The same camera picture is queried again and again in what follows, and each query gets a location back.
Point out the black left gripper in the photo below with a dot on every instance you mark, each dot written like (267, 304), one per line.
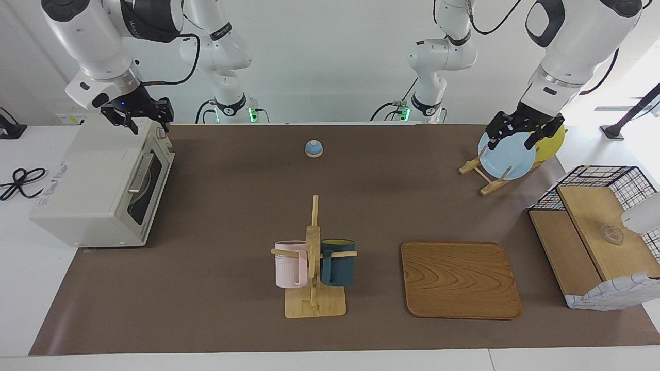
(528, 121)

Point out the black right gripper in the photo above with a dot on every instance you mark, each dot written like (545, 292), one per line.
(135, 105)

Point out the mint green plate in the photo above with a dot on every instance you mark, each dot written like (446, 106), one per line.
(142, 186)

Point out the white toaster oven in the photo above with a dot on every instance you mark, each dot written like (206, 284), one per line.
(77, 190)

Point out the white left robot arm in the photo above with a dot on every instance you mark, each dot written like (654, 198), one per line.
(577, 46)

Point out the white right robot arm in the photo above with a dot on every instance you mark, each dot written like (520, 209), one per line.
(93, 41)

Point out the light blue plate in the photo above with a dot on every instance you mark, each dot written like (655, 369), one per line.
(510, 159)

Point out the yellow plate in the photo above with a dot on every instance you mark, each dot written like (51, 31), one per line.
(551, 147)

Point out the wooden plate rack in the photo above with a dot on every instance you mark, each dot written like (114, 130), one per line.
(487, 188)

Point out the small clear glass dish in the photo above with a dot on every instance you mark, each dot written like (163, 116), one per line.
(612, 234)

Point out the wooden serving tray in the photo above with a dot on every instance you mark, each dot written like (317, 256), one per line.
(459, 281)

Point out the white rounded device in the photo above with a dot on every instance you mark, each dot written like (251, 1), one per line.
(643, 219)

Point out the brown table mat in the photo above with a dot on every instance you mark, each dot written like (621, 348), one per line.
(221, 268)

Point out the small blue knobbed lid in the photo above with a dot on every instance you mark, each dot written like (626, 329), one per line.
(313, 149)

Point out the pink mug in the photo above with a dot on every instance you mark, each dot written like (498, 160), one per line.
(287, 265)

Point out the dark blue mug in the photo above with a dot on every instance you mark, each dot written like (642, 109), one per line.
(340, 268)

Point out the wooden mug rack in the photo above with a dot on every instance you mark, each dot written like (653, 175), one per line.
(313, 306)

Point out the white wall socket box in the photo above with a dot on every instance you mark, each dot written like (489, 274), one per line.
(69, 119)

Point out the black camera stand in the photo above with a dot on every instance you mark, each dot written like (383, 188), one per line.
(626, 119)

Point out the black clamp mount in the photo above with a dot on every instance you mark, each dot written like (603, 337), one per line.
(9, 130)

